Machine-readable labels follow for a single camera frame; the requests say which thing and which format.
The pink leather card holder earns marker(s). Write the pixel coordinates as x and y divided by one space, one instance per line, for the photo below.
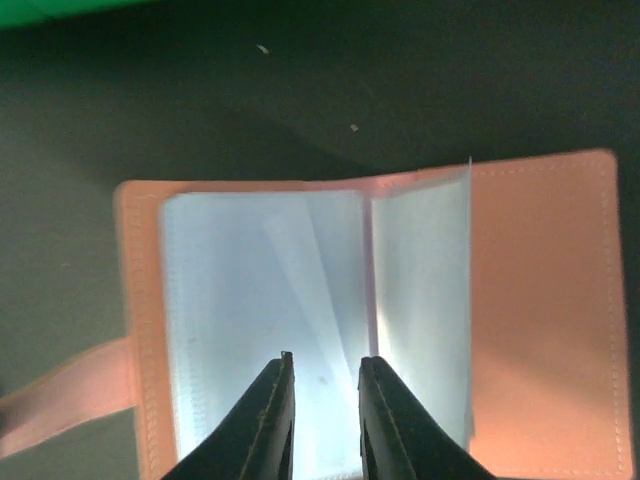
495 291

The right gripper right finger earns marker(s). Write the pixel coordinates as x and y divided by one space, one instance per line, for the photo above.
399 438

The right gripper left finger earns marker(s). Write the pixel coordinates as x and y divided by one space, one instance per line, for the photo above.
255 439

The green bin with red cards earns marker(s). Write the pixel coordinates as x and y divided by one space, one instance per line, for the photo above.
19 13

